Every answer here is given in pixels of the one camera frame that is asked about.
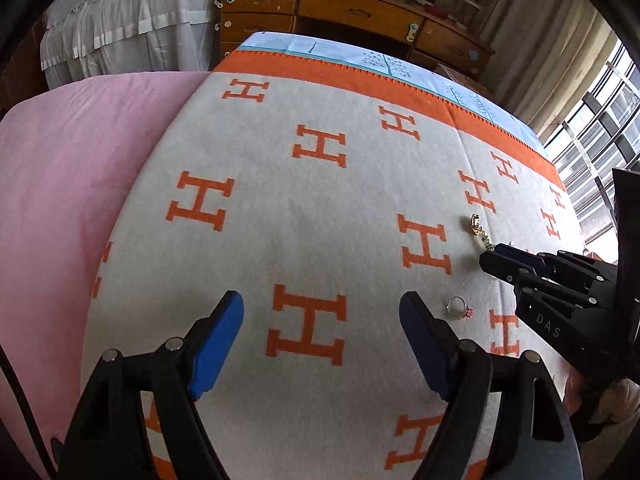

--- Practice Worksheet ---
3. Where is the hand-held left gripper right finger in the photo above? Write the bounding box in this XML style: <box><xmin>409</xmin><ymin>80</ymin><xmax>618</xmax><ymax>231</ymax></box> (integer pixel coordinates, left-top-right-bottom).
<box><xmin>399</xmin><ymin>291</ymin><xmax>583</xmax><ymax>480</ymax></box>

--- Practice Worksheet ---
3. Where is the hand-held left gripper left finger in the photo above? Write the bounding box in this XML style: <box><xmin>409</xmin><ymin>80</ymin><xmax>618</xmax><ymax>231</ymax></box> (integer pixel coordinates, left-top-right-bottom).
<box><xmin>50</xmin><ymin>291</ymin><xmax>245</xmax><ymax>480</ymax></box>

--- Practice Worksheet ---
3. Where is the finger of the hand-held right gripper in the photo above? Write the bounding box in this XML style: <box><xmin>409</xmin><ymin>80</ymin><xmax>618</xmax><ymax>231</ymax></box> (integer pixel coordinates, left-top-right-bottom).
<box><xmin>495</xmin><ymin>244</ymin><xmax>618</xmax><ymax>295</ymax></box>
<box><xmin>479</xmin><ymin>250</ymin><xmax>598</xmax><ymax>308</ymax></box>

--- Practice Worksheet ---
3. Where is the gold pearl charm chain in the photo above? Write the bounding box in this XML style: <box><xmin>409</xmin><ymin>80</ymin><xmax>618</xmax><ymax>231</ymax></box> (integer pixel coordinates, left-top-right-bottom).
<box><xmin>468</xmin><ymin>213</ymin><xmax>496</xmax><ymax>253</ymax></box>

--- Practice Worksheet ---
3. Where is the person's right hand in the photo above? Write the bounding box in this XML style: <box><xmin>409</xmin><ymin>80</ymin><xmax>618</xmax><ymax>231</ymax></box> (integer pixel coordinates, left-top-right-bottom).
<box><xmin>597</xmin><ymin>377</ymin><xmax>640</xmax><ymax>426</ymax></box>

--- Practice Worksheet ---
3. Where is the orange grey patterned blanket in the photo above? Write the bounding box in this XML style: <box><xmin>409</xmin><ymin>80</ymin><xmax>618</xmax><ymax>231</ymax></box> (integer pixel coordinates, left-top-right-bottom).
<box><xmin>80</xmin><ymin>55</ymin><xmax>591</xmax><ymax>480</ymax></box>

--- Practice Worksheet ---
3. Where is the pink bedsheet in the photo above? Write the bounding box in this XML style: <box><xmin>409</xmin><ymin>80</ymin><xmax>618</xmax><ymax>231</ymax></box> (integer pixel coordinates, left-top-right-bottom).
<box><xmin>0</xmin><ymin>71</ymin><xmax>211</xmax><ymax>480</ymax></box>

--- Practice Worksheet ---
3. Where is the metal window grille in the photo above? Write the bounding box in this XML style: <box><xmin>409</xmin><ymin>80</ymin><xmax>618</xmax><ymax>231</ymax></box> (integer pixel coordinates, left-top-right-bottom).
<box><xmin>542</xmin><ymin>40</ymin><xmax>640</xmax><ymax>261</ymax></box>

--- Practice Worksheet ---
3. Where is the beige curtain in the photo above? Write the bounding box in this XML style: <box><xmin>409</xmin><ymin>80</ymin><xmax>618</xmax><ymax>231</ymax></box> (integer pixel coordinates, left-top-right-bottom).
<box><xmin>477</xmin><ymin>0</ymin><xmax>621</xmax><ymax>133</ymax></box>

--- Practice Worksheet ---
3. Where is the light blue printed sheet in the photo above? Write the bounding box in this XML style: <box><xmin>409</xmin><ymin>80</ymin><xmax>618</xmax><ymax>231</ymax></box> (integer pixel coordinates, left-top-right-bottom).
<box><xmin>235</xmin><ymin>31</ymin><xmax>548</xmax><ymax>153</ymax></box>

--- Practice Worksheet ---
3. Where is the wooden desk with drawers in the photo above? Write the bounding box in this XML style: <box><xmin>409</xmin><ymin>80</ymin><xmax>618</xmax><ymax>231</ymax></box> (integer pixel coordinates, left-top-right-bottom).
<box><xmin>218</xmin><ymin>0</ymin><xmax>496</xmax><ymax>78</ymax></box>

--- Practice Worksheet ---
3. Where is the white lace furniture cover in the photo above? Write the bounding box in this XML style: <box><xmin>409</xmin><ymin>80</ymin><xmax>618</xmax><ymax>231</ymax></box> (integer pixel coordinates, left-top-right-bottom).
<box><xmin>40</xmin><ymin>0</ymin><xmax>241</xmax><ymax>88</ymax></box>

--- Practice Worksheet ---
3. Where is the silver ring with red stone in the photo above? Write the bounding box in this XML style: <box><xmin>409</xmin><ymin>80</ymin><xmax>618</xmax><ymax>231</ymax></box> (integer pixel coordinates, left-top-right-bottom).
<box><xmin>445</xmin><ymin>297</ymin><xmax>473</xmax><ymax>320</ymax></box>

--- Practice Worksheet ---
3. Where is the black cable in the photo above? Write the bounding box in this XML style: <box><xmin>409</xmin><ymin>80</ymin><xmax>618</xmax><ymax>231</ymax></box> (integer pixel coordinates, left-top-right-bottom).
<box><xmin>0</xmin><ymin>345</ymin><xmax>51</xmax><ymax>480</ymax></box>

